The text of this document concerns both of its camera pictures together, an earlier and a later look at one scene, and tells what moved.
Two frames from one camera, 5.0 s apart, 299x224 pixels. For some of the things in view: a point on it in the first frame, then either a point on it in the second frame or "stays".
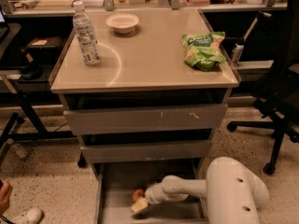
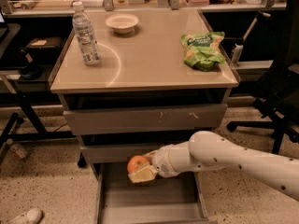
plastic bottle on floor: (19, 150) stays
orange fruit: (137, 193) -> (135, 162)
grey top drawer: (145, 119) stays
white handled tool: (238, 49) stays
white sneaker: (32, 216) stays
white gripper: (153, 193) -> (161, 163)
